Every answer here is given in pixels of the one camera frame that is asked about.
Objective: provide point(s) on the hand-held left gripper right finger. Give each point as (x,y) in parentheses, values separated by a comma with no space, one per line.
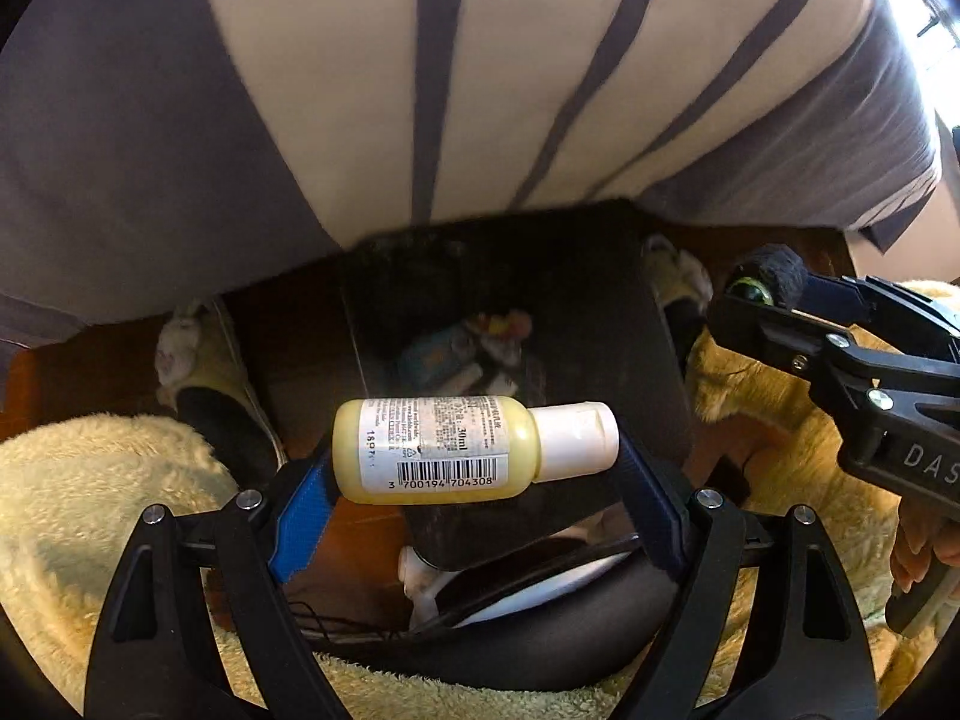
(652,517)

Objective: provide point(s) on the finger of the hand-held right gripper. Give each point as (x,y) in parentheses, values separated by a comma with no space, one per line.
(825,367)
(892,319)

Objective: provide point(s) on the black trash bin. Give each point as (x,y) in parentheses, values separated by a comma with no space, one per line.
(585,315)

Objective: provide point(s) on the dark grey curved object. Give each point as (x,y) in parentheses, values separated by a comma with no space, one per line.
(540,645)

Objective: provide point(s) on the black fuzzy item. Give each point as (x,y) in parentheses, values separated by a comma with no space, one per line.
(772,274)

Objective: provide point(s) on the person's right hand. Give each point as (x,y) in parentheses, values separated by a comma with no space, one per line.
(915,547)

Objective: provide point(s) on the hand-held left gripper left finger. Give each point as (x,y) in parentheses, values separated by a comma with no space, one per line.
(300,517)

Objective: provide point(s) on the yellow lotion bottle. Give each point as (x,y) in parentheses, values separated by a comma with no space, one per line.
(435,457)

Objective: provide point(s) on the yellow fluffy cloth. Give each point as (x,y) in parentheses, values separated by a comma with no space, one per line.
(75,510)

